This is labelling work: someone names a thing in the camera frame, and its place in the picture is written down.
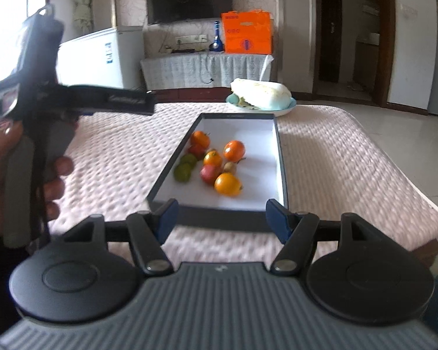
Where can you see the round mandarin orange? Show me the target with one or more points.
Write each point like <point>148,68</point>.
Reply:
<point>234,151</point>

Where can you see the mandarin orange with stem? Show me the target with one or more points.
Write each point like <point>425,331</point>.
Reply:
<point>199,138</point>

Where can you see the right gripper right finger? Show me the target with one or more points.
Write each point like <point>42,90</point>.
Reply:
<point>349,267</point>

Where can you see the orange gift box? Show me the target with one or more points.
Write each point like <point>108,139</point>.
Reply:
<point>248,32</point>

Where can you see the red small apple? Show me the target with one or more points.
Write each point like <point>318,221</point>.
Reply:
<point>209,173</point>

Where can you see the white chest freezer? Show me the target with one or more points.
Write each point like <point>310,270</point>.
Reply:
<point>109,58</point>

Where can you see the napa cabbage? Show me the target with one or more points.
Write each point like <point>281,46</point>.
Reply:
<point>261,95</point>

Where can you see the dark red small fruit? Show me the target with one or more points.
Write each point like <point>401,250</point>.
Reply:
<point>197,150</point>

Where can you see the green fruit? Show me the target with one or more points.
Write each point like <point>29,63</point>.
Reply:
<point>182,172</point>
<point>188,159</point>

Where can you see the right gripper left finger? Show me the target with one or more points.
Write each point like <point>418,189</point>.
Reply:
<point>95,268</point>

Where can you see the blue glass bottle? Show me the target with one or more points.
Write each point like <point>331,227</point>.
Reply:
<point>217,44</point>

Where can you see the brown kiwi fruit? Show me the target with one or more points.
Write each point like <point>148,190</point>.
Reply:
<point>230,167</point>

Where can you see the cabinet with white cloth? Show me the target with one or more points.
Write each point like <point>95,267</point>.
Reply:
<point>201,76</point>

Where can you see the white wall power strip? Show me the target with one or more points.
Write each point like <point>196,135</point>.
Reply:
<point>201,38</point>

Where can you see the dark wooden door frame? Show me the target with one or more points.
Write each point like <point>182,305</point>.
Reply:
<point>355,49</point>

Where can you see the orange kumquat fruit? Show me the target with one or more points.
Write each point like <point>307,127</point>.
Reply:
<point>228,184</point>

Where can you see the grey white cardboard box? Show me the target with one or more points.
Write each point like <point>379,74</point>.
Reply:
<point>261,172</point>

